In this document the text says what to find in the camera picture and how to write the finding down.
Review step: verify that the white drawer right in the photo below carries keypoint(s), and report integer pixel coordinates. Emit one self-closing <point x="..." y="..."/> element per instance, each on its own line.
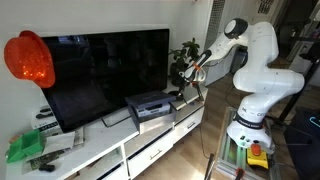
<point x="188" y="124"/>

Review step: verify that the green plastic tray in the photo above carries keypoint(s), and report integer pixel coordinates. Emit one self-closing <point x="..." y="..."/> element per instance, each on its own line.
<point x="27" y="144"/>

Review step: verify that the white drawer left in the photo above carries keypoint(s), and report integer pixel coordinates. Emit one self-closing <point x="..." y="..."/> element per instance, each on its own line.
<point x="143" y="158"/>

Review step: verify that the white router box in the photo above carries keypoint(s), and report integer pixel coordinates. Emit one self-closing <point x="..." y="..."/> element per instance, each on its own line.
<point x="45" y="121"/>

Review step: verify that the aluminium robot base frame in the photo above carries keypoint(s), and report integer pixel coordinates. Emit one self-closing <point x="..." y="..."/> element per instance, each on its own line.
<point x="231" y="160"/>

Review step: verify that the white drawer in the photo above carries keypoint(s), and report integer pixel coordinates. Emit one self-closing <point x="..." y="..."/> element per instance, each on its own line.
<point x="143" y="158"/>
<point x="188" y="124"/>

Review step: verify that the papers on stand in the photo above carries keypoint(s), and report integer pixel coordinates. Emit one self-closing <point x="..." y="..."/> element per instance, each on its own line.
<point x="56" y="146"/>

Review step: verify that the potted green plant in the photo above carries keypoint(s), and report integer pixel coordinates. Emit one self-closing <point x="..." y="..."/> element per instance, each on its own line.
<point x="188" y="52"/>

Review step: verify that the open dark blue box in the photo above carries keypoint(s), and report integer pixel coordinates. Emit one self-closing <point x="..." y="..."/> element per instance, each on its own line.
<point x="151" y="110"/>

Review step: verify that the white television stand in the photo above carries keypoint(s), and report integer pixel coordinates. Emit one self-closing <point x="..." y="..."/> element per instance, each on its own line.
<point x="106" y="149"/>

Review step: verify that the red sparkly hat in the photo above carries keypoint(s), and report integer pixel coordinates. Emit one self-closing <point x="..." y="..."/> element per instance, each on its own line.
<point x="28" y="58"/>

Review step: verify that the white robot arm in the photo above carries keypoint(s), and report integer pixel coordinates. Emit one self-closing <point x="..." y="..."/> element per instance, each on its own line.
<point x="264" y="86"/>

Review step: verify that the small black object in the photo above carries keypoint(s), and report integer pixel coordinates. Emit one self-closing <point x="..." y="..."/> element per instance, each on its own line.
<point x="47" y="168"/>

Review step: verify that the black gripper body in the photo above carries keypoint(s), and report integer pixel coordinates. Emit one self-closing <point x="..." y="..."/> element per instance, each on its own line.
<point x="193" y="84"/>

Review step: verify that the yellow emergency stop box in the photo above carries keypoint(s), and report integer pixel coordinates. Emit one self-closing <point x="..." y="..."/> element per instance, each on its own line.
<point x="257" y="156"/>

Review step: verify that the black flat television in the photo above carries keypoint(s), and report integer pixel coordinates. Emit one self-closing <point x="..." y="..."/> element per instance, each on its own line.
<point x="95" y="73"/>

